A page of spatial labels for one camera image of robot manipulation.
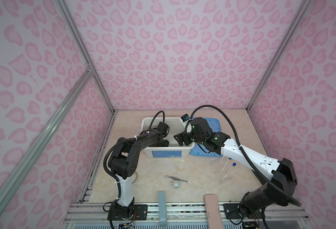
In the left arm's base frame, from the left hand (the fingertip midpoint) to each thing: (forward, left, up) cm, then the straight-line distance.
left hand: (162, 143), depth 98 cm
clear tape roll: (-23, +16, -1) cm, 28 cm away
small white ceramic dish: (-26, -9, -1) cm, 28 cm away
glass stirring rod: (-27, -16, -2) cm, 31 cm away
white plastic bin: (-11, -8, +10) cm, 16 cm away
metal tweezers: (-23, -9, -2) cm, 25 cm away
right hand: (-6, -12, +21) cm, 25 cm away
